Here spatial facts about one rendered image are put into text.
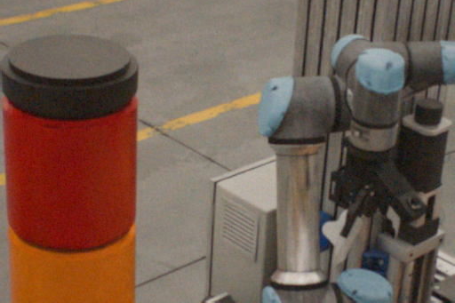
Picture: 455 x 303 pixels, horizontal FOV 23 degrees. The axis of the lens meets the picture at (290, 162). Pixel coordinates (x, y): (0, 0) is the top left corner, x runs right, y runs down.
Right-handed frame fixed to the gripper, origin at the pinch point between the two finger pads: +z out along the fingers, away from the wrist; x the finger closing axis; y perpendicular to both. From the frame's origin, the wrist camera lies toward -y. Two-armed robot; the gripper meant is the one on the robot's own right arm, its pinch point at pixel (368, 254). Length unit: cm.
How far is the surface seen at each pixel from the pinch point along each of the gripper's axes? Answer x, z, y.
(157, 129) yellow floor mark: -205, 152, 309
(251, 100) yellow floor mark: -270, 152, 307
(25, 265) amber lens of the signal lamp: 109, -74, -69
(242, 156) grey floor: -219, 152, 259
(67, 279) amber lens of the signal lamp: 108, -74, -70
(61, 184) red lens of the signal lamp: 108, -78, -70
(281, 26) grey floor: -370, 152, 386
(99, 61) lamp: 106, -82, -69
